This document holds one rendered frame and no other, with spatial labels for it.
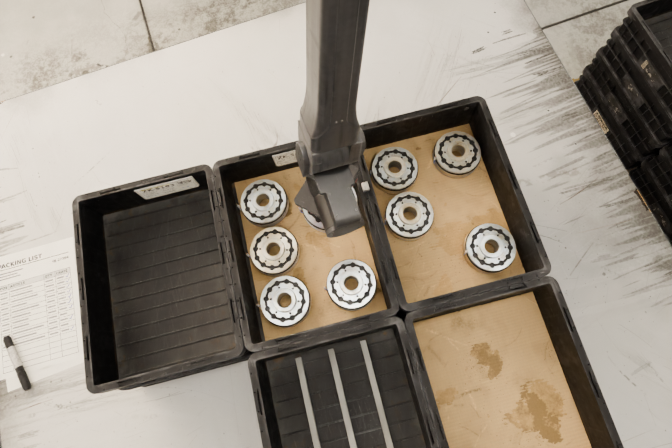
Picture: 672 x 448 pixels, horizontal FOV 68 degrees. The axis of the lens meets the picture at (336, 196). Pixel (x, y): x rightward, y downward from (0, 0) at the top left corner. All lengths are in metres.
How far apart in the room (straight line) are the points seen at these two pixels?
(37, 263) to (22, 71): 1.44
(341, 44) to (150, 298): 0.81
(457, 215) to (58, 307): 0.97
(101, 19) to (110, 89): 1.18
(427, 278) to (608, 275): 0.46
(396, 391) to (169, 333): 0.48
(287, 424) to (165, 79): 0.96
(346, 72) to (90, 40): 2.22
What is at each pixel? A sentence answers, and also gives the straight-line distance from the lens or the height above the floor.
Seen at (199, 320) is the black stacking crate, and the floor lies 0.83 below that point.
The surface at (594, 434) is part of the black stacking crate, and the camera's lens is 1.11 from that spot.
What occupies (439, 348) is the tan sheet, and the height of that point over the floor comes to 0.83.
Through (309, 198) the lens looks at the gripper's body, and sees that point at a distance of 0.79.
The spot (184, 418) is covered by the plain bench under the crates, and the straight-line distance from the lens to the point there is 1.25.
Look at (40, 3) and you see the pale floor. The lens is 2.91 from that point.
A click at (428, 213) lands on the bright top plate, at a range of 1.08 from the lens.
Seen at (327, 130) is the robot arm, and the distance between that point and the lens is 0.57.
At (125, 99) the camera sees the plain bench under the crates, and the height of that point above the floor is 0.70.
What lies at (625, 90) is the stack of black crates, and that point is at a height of 0.38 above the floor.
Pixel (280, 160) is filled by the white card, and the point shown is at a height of 0.89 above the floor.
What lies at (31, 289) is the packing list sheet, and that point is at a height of 0.70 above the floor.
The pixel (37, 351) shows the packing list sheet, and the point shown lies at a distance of 1.41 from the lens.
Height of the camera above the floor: 1.88
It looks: 71 degrees down
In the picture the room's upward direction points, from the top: 9 degrees counter-clockwise
